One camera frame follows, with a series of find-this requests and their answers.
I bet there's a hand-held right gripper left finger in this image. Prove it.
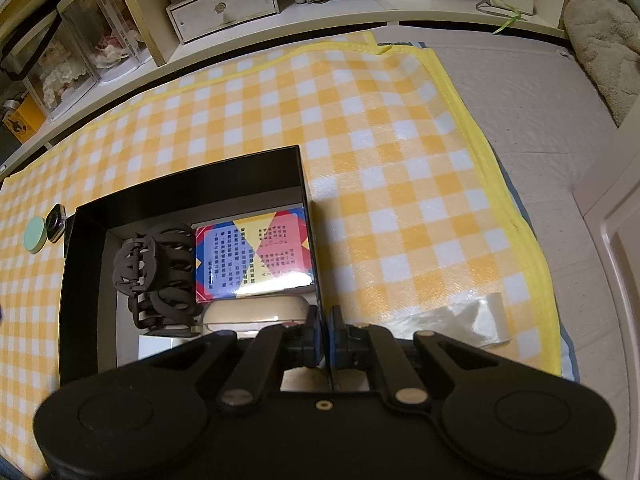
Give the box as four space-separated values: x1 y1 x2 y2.
135 304 322 416

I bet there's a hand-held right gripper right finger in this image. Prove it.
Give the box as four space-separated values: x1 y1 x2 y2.
326 304 502 415

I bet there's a beige earbuds case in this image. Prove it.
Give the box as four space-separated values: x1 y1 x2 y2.
201 294 312 335

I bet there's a colourful card box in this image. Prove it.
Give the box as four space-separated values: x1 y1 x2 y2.
192 206 317 305

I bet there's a black hair claw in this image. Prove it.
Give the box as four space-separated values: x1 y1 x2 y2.
112 222 203 337

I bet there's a black cardboard box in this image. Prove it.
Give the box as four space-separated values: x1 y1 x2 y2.
59 145 331 391

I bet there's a small black square gadget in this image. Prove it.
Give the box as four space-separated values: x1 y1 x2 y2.
45 203 71 243

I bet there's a mint green round mirror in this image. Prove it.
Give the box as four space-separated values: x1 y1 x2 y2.
25 215 53 253

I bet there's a clear plastic wrapper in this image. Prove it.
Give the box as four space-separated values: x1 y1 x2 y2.
387 292 511 348

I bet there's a yellow checkered mat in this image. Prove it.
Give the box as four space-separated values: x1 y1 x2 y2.
0 30 563 480

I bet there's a blue underlay mat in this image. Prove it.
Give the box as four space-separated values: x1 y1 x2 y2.
375 40 581 383

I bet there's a white panelled door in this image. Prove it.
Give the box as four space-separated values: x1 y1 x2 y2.
570 110 640 480

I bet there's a long wooden shelf unit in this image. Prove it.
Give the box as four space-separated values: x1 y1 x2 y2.
0 0 581 181

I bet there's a small white drawer cabinet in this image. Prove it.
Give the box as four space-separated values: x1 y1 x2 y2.
149 0 280 43

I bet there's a doll in pink dress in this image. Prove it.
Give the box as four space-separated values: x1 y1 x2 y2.
92 30 138 68

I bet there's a yellow printed box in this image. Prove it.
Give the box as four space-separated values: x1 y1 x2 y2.
2 96 47 143

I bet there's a doll in white dress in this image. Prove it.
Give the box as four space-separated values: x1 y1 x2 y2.
37 42 83 106

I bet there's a notebook with green ribbon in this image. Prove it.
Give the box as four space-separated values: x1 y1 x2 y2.
475 0 536 36

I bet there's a cream plush blanket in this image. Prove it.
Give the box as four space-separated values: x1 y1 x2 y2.
562 0 640 128

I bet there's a black fabric headband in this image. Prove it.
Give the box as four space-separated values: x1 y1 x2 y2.
0 15 63 81

